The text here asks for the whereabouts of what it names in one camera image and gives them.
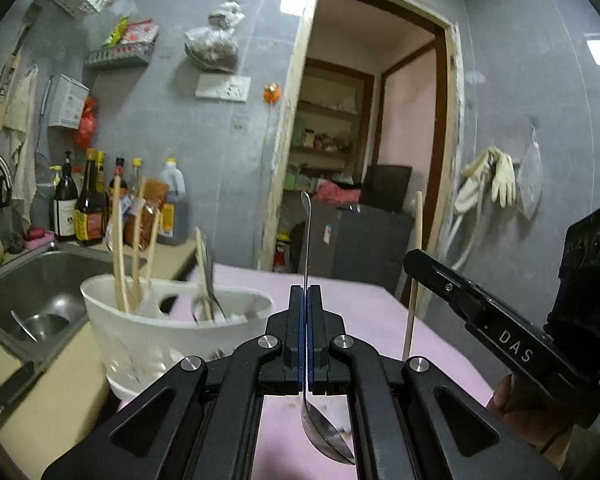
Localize clear plastic bag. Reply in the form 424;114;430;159
516;121;544;219

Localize cream rubber gloves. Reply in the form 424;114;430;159
489;147;519;208

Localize yellow-capped soy sauce bottle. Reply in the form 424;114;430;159
74;148;107;247

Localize stainless steel sink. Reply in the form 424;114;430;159
0;246;127;363

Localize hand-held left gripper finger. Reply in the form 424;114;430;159
307;285;564;480
42;285;306;480

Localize white plastic utensil holder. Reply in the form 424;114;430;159
79;273;276;404

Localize dark-capped sauce bottle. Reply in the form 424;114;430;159
111;157;129;221

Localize white hose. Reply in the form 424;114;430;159
439;146;493;272

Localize dark grey cabinet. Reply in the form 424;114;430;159
289;202;414;297

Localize dark wine bottle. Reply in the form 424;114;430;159
53;152;79;242

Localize orange spice packet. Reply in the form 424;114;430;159
124;179;170;249

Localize wooden door frame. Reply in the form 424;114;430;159
258;0;465;312

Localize black box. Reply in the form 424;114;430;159
362;163;414;214

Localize hanging beige towel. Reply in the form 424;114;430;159
4;64;39;227

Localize slim yellow-capped bottle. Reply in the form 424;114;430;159
130;158;145;201

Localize large cooking oil jug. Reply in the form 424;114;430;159
156;158;189;247

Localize white wall power socket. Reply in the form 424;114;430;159
195;73;252;103

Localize plastic bag of dried goods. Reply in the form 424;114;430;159
183;1;246;74

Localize pink cloth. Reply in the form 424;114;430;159
314;182;364;206

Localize wooden chopstick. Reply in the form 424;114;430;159
402;190;424;362
110;175;131;314

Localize hanging wooden board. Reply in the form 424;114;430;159
0;4;42;132

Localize pink tablecloth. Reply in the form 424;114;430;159
116;261;499;480

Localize red sponge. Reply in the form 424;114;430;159
23;228;56;249

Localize person's right hand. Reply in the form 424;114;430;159
489;374;581;467

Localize yellow snack packet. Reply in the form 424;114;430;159
102;14;131;49

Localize wooden storage shelf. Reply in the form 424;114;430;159
279;57;377;197

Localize grey wall rack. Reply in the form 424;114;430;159
84;42;156;69

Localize red plastic bag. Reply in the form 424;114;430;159
74;97;100;149

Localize metal bowl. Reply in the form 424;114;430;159
10;309;74;344

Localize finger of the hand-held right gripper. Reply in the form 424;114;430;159
402;248;486;324

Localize white wall-mounted box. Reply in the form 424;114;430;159
47;73;90;129

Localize red snack packet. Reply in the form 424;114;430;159
120;19;160;47

